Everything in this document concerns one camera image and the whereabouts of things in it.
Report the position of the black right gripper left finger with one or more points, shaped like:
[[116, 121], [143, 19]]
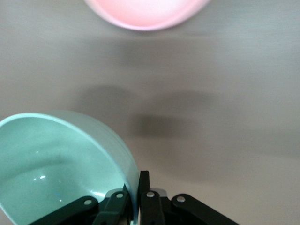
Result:
[[112, 206]]

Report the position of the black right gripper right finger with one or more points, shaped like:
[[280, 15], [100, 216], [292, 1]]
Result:
[[150, 211]]

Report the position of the pale green bowl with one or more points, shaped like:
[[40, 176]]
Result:
[[47, 152]]

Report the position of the pink bowl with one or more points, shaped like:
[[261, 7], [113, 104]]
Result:
[[145, 14]]

